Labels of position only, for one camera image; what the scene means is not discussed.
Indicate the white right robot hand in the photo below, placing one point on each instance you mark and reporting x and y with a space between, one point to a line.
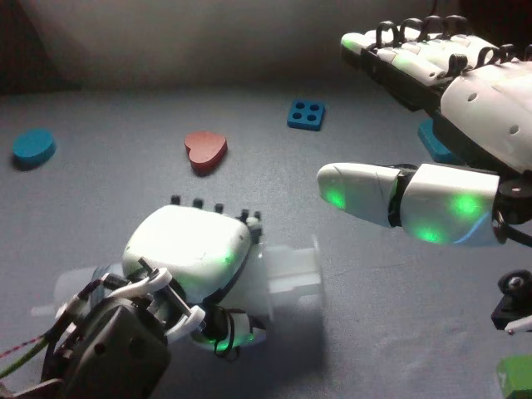
490 108

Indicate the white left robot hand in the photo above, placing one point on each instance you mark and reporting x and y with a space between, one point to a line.
187 245

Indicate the blue plain block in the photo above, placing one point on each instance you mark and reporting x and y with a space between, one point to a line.
436 145

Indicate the dark furniture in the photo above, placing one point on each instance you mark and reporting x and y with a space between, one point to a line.
507 16

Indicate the red heart block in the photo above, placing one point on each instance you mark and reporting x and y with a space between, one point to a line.
205 151

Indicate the blue square four-hole block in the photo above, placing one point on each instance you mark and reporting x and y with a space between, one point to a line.
306 118

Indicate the blue round block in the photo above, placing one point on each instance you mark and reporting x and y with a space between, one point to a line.
33 147

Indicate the grey table cloth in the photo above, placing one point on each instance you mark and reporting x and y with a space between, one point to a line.
374 311

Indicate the green block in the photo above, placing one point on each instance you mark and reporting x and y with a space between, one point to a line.
517 378

